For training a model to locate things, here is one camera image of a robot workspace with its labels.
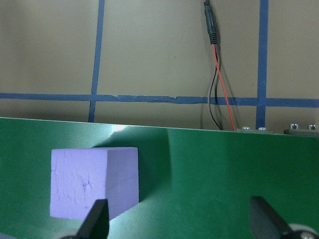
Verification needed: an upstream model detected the purple foam block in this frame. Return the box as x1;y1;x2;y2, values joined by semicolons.
49;146;139;221

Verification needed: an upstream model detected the green conveyor belt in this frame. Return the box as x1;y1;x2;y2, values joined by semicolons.
0;116;319;239

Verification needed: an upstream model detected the red black conveyor cable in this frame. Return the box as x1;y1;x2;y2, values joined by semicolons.
202;0;237;132

